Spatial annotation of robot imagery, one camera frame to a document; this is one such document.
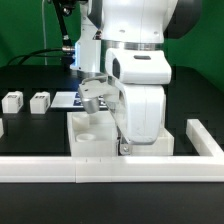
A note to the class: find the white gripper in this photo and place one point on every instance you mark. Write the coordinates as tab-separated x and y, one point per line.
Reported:
138	67

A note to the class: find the white square tabletop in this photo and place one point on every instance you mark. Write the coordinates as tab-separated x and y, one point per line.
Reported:
96	135

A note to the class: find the white sheet with AprilTags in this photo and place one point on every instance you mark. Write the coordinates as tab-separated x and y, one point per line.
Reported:
72	100

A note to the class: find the white L-shaped obstacle fence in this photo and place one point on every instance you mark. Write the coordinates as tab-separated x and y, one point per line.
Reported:
206	166

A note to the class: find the white part at left edge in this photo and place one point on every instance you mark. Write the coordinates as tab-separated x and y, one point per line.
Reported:
1	128

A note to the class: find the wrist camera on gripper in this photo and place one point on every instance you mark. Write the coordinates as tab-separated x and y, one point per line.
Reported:
90	89

